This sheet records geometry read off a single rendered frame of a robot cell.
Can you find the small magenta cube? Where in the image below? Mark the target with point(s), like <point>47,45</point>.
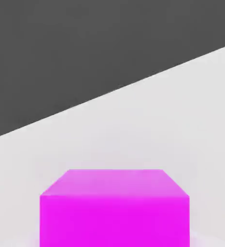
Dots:
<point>114,218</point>

